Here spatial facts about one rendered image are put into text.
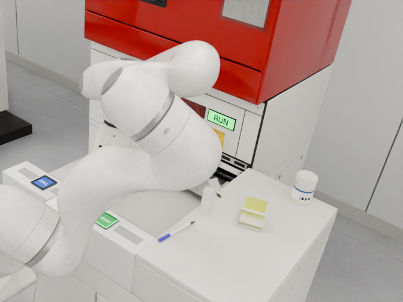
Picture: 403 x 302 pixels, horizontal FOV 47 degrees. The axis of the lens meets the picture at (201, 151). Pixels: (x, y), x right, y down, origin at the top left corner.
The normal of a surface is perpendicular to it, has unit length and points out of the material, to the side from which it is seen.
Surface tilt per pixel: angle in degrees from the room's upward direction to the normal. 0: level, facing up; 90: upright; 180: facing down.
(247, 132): 90
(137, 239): 0
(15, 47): 90
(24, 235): 69
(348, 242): 0
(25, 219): 49
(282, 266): 0
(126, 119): 97
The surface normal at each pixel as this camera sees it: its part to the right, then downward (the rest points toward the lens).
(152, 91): 0.58, -0.21
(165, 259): 0.15, -0.86
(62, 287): -0.55, 0.33
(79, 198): -0.31, 0.39
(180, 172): -0.15, 0.60
